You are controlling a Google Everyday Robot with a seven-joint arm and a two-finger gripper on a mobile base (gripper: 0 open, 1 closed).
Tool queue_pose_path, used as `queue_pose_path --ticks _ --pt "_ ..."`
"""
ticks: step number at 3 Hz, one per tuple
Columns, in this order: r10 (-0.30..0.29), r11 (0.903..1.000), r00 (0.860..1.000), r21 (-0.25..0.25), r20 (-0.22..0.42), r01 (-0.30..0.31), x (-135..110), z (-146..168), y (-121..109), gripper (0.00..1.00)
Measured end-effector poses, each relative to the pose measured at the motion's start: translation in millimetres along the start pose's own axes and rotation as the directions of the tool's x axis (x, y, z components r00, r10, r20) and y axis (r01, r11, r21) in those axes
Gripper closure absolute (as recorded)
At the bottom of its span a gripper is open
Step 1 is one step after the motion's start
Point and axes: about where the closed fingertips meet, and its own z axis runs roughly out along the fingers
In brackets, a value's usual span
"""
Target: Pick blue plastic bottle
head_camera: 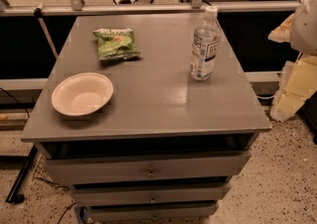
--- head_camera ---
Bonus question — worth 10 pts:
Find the bottom grey drawer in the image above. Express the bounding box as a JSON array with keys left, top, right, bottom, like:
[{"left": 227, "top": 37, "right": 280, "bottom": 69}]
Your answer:
[{"left": 88, "top": 201, "right": 218, "bottom": 222}]

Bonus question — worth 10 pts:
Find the green snack bag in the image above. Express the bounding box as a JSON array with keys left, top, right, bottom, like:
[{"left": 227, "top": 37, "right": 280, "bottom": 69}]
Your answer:
[{"left": 93, "top": 28, "right": 141, "bottom": 61}]

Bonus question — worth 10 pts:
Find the clear plastic water bottle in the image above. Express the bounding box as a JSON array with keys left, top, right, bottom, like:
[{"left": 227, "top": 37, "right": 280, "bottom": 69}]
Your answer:
[{"left": 189, "top": 6, "right": 222, "bottom": 81}]

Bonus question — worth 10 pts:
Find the grey drawer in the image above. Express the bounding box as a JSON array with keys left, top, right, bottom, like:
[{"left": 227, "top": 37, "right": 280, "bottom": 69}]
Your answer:
[
  {"left": 88, "top": 201, "right": 218, "bottom": 222},
  {"left": 71, "top": 182, "right": 230, "bottom": 206},
  {"left": 45, "top": 151, "right": 251, "bottom": 185}
]

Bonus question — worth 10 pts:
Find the top grey drawer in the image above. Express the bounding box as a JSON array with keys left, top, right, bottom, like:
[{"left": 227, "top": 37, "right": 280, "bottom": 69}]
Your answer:
[{"left": 45, "top": 151, "right": 251, "bottom": 185}]

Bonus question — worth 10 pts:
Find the black metal floor bar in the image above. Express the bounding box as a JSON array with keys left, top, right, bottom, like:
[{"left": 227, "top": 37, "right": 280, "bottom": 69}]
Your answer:
[{"left": 5, "top": 146, "right": 38, "bottom": 204}]

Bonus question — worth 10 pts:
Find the middle grey drawer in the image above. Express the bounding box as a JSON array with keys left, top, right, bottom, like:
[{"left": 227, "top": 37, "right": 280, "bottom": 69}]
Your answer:
[{"left": 71, "top": 182, "right": 230, "bottom": 206}]

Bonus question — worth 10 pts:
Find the grey drawer cabinet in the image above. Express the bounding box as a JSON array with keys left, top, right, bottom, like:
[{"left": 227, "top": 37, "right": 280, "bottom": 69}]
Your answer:
[{"left": 20, "top": 12, "right": 273, "bottom": 224}]

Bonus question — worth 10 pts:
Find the white paper bowl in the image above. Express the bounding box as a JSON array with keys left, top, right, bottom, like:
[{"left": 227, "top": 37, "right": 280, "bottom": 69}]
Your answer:
[{"left": 52, "top": 72, "right": 114, "bottom": 117}]

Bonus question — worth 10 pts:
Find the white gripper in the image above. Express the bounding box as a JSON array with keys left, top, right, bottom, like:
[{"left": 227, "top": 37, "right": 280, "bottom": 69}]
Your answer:
[{"left": 268, "top": 0, "right": 317, "bottom": 122}]

